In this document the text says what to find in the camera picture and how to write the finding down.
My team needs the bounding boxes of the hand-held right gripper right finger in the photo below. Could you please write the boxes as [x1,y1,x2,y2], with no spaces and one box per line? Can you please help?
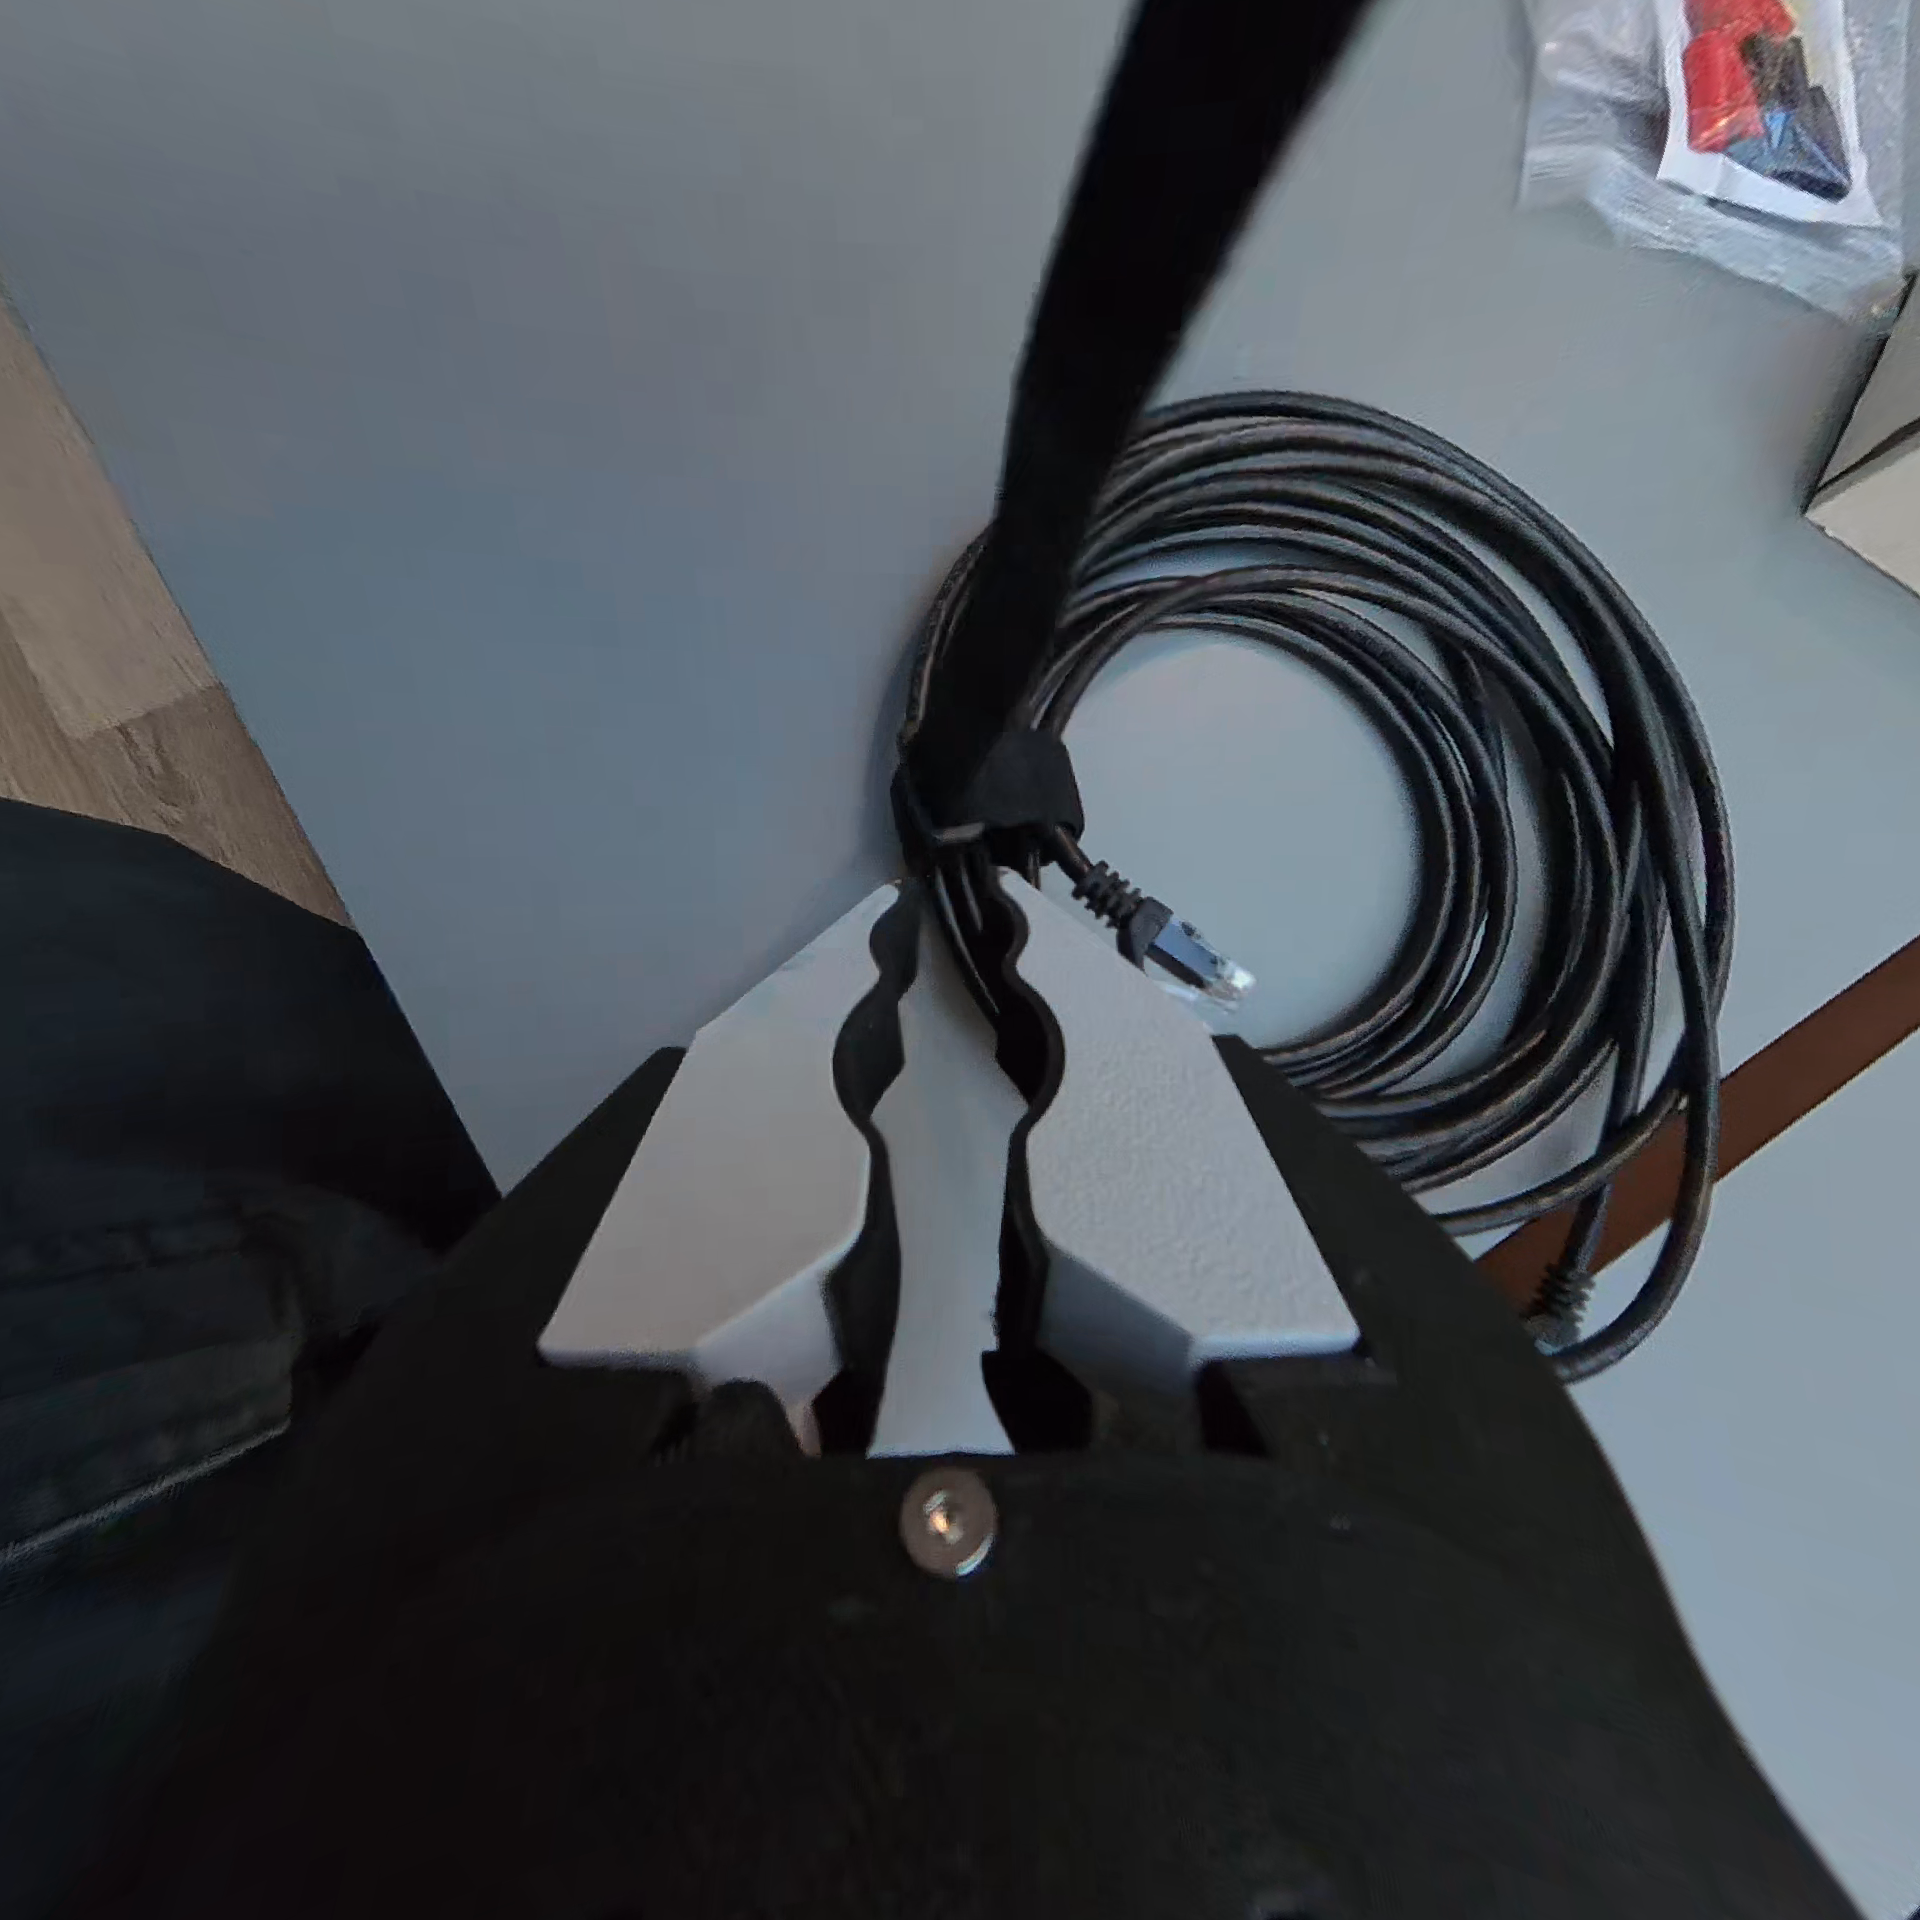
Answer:
[984,876,1366,1454]

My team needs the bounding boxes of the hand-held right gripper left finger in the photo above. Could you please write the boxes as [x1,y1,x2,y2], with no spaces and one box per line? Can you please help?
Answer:
[537,881,920,1457]

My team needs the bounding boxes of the black ethernet cable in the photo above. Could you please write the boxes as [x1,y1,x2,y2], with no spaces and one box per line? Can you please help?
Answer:
[893,394,1738,1382]

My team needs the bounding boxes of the black velcro strap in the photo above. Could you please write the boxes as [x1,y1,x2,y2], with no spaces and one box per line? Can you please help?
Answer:
[893,0,1372,861]

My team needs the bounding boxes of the grey desk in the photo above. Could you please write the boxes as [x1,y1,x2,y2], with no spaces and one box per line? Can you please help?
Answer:
[0,0,1920,1920]

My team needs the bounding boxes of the person's dark clothing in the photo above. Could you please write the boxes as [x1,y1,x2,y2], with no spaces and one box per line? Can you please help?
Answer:
[0,794,504,1920]

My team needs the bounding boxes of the white cardboard box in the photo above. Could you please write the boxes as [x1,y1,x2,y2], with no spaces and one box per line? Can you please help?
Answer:
[1803,269,1920,606]

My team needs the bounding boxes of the small clear bag red parts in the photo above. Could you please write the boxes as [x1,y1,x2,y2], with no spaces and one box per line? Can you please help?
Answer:
[1515,0,1911,321]

